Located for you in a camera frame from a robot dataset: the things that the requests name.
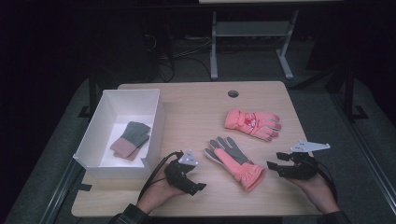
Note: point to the pink glove with grey palm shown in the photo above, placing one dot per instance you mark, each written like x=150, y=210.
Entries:
x=236, y=161

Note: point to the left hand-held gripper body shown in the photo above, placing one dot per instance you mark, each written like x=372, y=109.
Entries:
x=177, y=174

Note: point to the person's left hand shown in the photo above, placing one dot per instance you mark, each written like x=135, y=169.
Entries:
x=158, y=194

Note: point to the pink padded printed glove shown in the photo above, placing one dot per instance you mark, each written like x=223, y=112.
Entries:
x=252, y=123

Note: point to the person's right hand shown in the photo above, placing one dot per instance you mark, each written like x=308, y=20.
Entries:
x=320, y=193

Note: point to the black stand post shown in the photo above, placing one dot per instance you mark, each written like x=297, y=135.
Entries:
x=349, y=93
x=92, y=93

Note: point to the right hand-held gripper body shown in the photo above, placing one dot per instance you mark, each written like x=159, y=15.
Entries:
x=302, y=168

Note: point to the grey metal desk frame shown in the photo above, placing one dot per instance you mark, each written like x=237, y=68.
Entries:
x=249, y=29

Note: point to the aluminium rail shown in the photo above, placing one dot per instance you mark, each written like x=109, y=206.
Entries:
x=59, y=196
x=367, y=155

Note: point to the white box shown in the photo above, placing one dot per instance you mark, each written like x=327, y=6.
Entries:
x=124, y=105

